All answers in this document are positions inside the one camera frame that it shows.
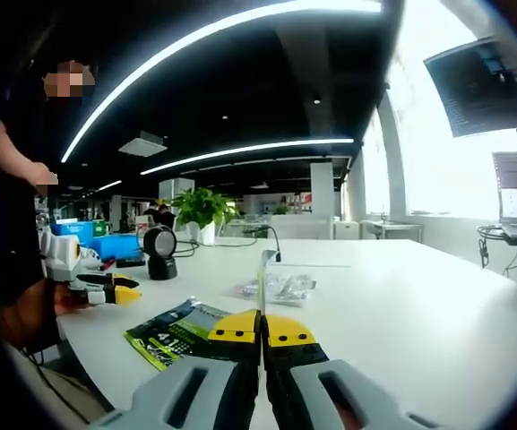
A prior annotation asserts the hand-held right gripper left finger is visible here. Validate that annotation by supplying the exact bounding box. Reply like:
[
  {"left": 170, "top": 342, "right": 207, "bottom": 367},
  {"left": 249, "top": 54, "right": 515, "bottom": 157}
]
[{"left": 82, "top": 309, "right": 263, "bottom": 430}]

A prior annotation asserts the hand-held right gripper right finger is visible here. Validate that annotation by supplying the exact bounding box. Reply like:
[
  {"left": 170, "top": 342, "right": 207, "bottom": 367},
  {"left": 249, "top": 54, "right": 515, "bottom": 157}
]
[{"left": 261, "top": 313, "right": 447, "bottom": 430}]

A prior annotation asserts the green black sheet goods packet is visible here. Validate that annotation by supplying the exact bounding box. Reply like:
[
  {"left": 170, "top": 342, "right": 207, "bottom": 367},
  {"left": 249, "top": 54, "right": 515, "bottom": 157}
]
[{"left": 122, "top": 297, "right": 235, "bottom": 373}]

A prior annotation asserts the clear white sheet goods packet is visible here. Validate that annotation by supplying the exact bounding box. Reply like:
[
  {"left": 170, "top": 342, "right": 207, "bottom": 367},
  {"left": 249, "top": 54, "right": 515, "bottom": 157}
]
[{"left": 232, "top": 280, "right": 263, "bottom": 300}]

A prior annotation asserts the printed clear sheet goods packet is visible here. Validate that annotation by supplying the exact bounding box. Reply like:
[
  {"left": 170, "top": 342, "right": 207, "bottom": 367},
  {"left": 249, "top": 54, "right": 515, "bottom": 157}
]
[{"left": 239, "top": 272, "right": 318, "bottom": 309}]

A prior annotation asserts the silver green-edged sheet goods packet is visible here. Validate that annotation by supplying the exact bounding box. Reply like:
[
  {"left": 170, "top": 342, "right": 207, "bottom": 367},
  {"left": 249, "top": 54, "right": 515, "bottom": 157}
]
[{"left": 254, "top": 248, "right": 282, "bottom": 317}]

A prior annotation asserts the person's left hand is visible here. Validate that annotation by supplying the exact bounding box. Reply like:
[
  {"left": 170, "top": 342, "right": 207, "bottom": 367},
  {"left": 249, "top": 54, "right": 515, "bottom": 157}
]
[{"left": 51, "top": 280, "right": 93, "bottom": 317}]

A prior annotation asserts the black flat box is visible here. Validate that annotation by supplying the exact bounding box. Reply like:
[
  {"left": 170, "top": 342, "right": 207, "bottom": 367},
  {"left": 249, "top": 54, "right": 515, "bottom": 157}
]
[{"left": 115, "top": 255, "right": 147, "bottom": 269}]

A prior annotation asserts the blue plastic bin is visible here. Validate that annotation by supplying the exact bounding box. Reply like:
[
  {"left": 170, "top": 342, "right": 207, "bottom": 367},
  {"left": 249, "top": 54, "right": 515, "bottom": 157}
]
[
  {"left": 50, "top": 220, "right": 97, "bottom": 249},
  {"left": 90, "top": 234, "right": 146, "bottom": 262}
]

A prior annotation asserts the white game controller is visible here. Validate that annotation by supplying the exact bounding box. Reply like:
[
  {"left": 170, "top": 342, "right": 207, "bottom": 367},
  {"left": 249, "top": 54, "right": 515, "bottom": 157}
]
[{"left": 77, "top": 245, "right": 106, "bottom": 271}]

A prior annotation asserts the black barcode scanner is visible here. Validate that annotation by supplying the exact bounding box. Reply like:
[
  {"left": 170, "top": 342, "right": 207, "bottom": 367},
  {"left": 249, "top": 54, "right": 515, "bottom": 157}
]
[{"left": 142, "top": 225, "right": 179, "bottom": 282}]

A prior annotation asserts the white table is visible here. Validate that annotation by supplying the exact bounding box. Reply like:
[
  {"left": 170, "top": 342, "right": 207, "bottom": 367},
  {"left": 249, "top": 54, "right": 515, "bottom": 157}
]
[{"left": 55, "top": 236, "right": 517, "bottom": 430}]

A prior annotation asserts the potted green plant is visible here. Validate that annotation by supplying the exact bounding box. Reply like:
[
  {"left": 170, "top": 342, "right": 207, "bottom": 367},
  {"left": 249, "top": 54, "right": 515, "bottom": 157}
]
[{"left": 169, "top": 186, "right": 237, "bottom": 246}]

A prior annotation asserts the white power strip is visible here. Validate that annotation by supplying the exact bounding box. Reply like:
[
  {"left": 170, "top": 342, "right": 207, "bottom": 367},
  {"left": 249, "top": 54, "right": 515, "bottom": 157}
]
[{"left": 280, "top": 261, "right": 353, "bottom": 270}]

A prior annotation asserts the person's beige clothing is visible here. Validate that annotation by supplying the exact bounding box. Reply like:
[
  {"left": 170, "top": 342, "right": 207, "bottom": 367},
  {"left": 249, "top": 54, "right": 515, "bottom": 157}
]
[{"left": 11, "top": 344, "right": 116, "bottom": 430}]

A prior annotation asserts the ceiling air vent unit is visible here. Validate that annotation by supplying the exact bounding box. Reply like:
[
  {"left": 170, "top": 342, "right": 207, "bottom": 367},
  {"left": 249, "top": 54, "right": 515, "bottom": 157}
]
[{"left": 117, "top": 129, "right": 168, "bottom": 158}]

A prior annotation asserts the white partition panel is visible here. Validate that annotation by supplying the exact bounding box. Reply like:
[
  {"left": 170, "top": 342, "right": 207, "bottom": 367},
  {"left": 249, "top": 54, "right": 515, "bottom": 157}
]
[{"left": 269, "top": 213, "right": 336, "bottom": 241}]

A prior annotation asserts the steel sink table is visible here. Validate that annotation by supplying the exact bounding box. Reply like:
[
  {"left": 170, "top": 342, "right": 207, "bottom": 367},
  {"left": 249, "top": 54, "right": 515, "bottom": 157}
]
[{"left": 359, "top": 210, "right": 424, "bottom": 243}]

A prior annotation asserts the ceiling light strip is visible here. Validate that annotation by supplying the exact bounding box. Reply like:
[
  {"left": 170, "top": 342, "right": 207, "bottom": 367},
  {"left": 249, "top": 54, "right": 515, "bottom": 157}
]
[
  {"left": 60, "top": 0, "right": 383, "bottom": 165},
  {"left": 140, "top": 137, "right": 357, "bottom": 176}
]

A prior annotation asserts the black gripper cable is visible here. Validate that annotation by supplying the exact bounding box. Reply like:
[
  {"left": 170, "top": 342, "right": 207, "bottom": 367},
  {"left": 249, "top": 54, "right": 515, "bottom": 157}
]
[{"left": 20, "top": 348, "right": 96, "bottom": 425}]

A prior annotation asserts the black plug cable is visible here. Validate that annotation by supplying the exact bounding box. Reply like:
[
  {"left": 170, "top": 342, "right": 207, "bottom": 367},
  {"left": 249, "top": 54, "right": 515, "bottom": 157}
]
[{"left": 257, "top": 225, "right": 283, "bottom": 264}]

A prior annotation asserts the dark wall monitor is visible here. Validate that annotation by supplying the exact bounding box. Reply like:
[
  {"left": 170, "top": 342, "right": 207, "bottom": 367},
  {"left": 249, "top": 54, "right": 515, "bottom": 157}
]
[{"left": 422, "top": 37, "right": 517, "bottom": 139}]

